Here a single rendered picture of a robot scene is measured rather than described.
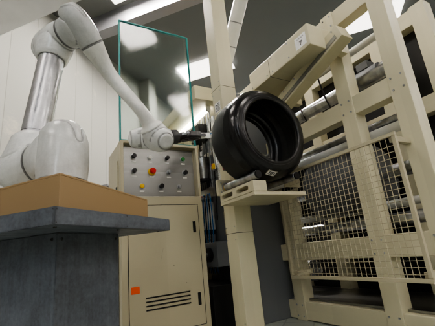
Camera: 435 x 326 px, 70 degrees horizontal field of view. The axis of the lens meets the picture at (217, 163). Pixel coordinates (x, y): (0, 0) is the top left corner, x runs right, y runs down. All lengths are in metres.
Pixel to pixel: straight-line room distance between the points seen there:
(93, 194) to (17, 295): 0.32
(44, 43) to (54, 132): 0.54
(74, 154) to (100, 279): 0.39
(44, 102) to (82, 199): 0.60
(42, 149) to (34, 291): 0.42
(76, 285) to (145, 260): 1.05
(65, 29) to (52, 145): 0.59
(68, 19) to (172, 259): 1.40
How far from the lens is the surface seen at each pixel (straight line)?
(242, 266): 1.98
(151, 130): 1.37
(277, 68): 2.19
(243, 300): 2.00
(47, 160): 1.08
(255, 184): 1.65
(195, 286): 2.10
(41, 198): 0.87
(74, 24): 1.49
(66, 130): 1.12
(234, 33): 2.92
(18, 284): 1.01
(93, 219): 0.83
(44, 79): 1.45
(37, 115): 1.36
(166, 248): 2.02
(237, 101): 1.80
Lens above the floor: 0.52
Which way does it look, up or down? 16 degrees up
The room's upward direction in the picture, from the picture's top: 6 degrees counter-clockwise
